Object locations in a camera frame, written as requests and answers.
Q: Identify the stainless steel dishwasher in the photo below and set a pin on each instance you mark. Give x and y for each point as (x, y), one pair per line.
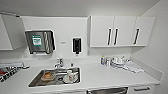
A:
(106, 90)

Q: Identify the small countertop soap pump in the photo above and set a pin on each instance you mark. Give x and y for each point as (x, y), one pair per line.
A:
(71, 64)

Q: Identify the small blue-capped bottle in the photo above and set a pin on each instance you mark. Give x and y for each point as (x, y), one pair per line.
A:
(103, 61)

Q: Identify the small white bottle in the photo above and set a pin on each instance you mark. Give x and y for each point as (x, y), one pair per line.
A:
(107, 62)

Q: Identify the chrome sink faucet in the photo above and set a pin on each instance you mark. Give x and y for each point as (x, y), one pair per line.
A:
(59, 64)

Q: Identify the white patterned bowl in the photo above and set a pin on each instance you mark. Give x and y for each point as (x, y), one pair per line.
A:
(69, 76)

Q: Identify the stack of white dishes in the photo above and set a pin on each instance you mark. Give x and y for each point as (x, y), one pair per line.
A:
(117, 62)

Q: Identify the grey paper towel dispenser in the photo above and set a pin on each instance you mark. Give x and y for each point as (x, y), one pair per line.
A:
(39, 41)

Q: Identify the orange bowl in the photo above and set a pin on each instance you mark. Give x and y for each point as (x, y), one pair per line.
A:
(47, 75)

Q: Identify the white cloth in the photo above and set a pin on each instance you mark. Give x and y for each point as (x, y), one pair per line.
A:
(134, 67)

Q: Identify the stainless steel sink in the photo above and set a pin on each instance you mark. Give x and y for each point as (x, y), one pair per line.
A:
(36, 81)

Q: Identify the white drawer unit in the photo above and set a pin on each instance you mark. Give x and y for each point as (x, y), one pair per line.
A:
(141, 90)

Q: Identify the black wall soap dispenser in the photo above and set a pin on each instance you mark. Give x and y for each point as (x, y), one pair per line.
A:
(76, 46)

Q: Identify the small wall label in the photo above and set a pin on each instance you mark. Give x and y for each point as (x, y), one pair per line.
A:
(63, 42)

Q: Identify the white three-door wall cabinet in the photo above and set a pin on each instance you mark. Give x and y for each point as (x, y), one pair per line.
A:
(121, 30)

